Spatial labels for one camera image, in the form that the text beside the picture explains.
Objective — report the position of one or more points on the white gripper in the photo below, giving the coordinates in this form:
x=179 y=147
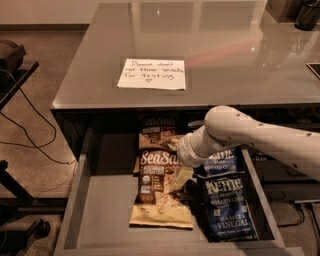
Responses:
x=185 y=150

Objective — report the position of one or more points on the brown seasalt chip bag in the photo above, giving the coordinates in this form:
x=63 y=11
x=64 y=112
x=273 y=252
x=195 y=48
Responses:
x=154 y=204
x=157 y=127

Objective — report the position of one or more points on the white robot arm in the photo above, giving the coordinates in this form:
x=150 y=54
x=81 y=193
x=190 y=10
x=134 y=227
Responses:
x=225 y=127

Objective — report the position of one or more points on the rear blue Kettle chip bag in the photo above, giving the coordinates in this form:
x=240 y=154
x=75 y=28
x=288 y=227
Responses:
x=195 y=124

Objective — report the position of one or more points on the blue kettle chip bag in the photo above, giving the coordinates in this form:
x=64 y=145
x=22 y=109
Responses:
x=219 y=163
x=226 y=208
x=195 y=124

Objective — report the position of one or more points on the middle blue Kettle chip bag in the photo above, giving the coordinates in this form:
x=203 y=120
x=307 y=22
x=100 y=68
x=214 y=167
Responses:
x=219 y=163

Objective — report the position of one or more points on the front blue Kettle chip bag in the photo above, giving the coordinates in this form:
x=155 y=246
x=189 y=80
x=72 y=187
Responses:
x=226 y=208

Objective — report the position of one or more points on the open grey top drawer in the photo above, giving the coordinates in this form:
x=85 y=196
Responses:
x=96 y=220

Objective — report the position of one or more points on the dark phone on counter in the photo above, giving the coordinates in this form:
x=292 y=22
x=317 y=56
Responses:
x=315 y=68

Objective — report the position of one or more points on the dark cup on counter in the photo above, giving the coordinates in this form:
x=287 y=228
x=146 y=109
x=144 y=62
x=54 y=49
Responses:
x=308 y=16

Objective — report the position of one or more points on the white handwritten paper note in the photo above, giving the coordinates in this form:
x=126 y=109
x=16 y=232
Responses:
x=153 y=74

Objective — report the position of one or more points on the dark lower cabinet drawers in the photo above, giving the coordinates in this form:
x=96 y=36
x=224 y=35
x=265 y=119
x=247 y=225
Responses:
x=277 y=179

